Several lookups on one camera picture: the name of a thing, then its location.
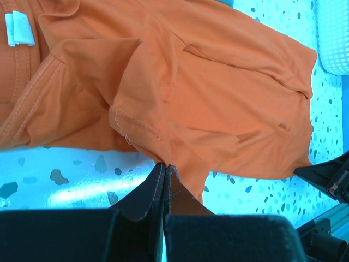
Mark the white plastic basket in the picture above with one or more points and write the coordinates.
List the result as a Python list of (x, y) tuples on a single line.
[(332, 22)]

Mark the aluminium rail frame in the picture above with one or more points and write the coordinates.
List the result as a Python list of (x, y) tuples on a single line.
[(325, 238)]

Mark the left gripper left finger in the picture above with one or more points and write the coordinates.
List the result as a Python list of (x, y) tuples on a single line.
[(129, 230)]

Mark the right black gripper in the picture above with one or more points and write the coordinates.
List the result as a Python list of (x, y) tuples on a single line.
[(331, 177)]

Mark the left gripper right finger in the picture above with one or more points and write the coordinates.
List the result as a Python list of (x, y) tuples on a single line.
[(194, 233)]

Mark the orange t-shirt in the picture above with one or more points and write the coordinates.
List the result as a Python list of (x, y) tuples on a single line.
[(196, 84)]

